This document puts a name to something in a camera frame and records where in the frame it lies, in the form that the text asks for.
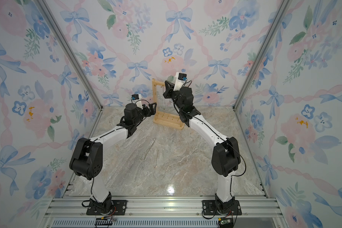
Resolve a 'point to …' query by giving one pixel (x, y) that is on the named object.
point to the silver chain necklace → (142, 158)
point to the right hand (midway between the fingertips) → (166, 80)
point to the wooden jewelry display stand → (163, 118)
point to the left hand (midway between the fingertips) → (152, 103)
